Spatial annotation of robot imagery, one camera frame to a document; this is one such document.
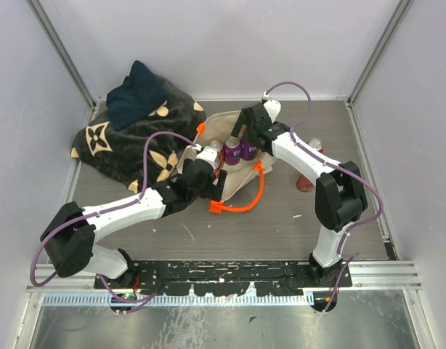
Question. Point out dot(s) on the purple soda can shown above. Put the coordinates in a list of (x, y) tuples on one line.
[(248, 151), (232, 150)]

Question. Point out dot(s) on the beige canvas tote bag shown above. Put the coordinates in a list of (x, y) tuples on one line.
[(218, 127)]

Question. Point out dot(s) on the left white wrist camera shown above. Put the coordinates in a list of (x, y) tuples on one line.
[(209, 155)]

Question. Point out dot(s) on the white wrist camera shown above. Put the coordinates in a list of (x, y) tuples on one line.
[(209, 155), (273, 108)]

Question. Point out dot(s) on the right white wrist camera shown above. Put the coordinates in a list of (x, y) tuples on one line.
[(273, 108)]

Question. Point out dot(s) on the navy blue cloth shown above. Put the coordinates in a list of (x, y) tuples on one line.
[(140, 94)]

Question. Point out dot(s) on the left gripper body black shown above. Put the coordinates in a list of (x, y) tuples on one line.
[(204, 193)]

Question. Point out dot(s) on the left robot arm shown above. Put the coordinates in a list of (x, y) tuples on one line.
[(71, 239)]

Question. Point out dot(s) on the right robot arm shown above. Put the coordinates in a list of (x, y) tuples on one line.
[(340, 196)]

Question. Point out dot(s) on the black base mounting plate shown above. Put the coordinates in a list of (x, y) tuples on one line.
[(224, 278)]

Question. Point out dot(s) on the dark floral patterned blanket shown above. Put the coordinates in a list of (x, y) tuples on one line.
[(119, 154)]

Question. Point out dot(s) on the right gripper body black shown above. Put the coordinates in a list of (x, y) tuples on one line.
[(249, 134)]

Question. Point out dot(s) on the aluminium front rail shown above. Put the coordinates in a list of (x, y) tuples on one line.
[(85, 289)]

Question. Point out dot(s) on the red soda can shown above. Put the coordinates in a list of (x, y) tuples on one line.
[(218, 165), (316, 144), (216, 145), (303, 184)]

